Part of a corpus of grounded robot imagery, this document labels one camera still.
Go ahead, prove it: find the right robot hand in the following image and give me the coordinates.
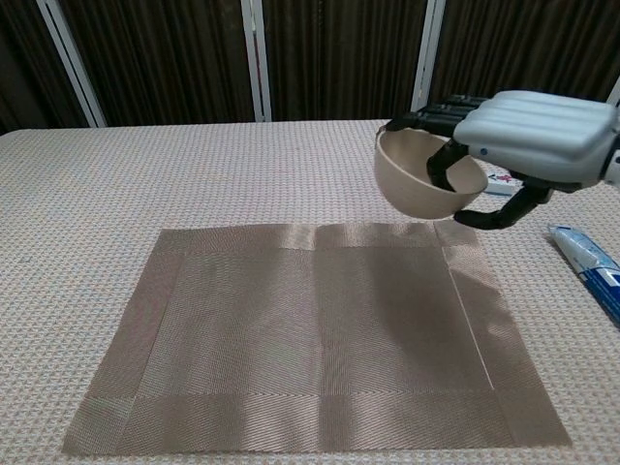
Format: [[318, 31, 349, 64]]
[[386, 89, 620, 230]]

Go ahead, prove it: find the light brown bowl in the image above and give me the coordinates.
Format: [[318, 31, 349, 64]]
[[373, 128, 488, 220]]

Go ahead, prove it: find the brown woven placemat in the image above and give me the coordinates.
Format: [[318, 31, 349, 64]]
[[61, 221, 574, 456]]

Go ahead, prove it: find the white red-printed mahjong tile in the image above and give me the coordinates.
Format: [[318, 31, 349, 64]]
[[483, 171, 522, 198]]

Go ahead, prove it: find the dark pleated screen panel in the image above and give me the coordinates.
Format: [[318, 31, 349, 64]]
[[261, 0, 430, 122], [0, 0, 91, 136], [60, 0, 256, 128], [425, 0, 620, 106]]

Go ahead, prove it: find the blue white toothpaste tube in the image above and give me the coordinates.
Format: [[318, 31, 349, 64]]
[[547, 223, 620, 331]]

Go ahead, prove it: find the beige woven tablecloth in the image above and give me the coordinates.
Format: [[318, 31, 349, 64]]
[[0, 114, 620, 465]]

